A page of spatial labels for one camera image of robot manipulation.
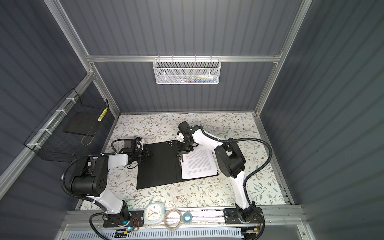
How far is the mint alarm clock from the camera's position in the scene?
2.37 feet

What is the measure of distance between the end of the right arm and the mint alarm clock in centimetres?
31

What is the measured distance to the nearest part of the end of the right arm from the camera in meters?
0.72
